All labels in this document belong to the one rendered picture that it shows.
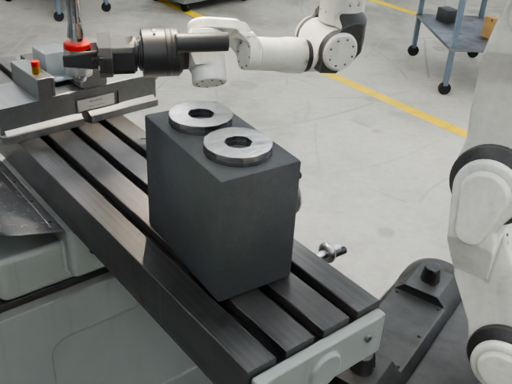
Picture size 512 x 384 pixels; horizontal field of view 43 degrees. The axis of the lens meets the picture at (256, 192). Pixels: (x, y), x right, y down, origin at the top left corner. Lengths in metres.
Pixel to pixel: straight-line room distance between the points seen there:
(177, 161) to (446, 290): 0.87
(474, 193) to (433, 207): 1.97
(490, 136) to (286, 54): 0.42
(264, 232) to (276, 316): 0.11
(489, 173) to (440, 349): 0.50
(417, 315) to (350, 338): 0.63
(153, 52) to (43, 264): 0.42
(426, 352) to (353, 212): 1.56
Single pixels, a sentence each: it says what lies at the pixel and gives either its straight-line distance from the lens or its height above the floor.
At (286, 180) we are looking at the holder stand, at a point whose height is 1.13.
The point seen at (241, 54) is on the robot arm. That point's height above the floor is 1.12.
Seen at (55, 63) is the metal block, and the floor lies 1.09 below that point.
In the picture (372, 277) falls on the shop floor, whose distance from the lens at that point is 2.56.
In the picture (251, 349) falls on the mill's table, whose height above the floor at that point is 0.97.
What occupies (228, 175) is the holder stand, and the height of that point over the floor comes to 1.15.
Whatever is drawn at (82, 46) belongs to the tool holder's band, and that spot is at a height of 1.16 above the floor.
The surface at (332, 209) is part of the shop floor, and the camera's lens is 2.94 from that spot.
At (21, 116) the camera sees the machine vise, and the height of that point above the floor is 1.01.
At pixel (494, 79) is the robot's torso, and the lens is 1.09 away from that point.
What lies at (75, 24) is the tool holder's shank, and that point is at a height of 1.20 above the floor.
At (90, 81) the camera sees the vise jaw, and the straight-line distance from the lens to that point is 1.35.
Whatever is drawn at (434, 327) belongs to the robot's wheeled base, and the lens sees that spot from 1.49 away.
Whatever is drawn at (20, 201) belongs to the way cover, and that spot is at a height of 0.90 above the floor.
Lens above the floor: 1.53
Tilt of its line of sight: 31 degrees down
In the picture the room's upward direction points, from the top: 3 degrees clockwise
